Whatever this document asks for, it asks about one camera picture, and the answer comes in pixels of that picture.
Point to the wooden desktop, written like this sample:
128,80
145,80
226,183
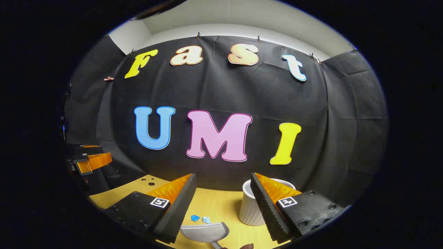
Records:
221,207

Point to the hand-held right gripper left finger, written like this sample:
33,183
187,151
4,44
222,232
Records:
180,207

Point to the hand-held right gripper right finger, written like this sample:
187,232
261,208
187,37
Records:
266,211

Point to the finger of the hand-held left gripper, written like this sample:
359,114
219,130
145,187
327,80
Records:
78,152
95,162

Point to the white ribbed garbage bin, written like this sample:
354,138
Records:
247,207

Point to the black backdrop cloth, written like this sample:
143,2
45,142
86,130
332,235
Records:
242,93

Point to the grey dustpan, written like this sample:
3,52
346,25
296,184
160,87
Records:
204,231

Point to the light blue paper scrap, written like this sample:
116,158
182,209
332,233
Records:
206,220

